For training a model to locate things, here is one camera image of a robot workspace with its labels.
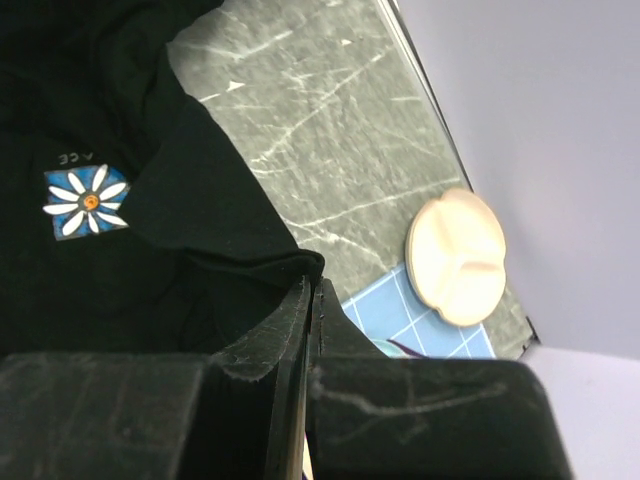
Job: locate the blue grid placemat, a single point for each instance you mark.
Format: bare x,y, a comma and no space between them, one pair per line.
390,309

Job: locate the black daisy t-shirt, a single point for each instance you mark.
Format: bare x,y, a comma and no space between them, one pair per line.
129,220

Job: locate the purple plastic fork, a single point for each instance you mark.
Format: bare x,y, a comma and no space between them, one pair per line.
407,348

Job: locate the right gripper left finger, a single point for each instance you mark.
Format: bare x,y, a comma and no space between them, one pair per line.
236,414

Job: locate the cream divided dish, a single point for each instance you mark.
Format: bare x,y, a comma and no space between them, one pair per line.
455,254

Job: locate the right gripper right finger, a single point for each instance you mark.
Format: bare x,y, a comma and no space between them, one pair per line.
370,416

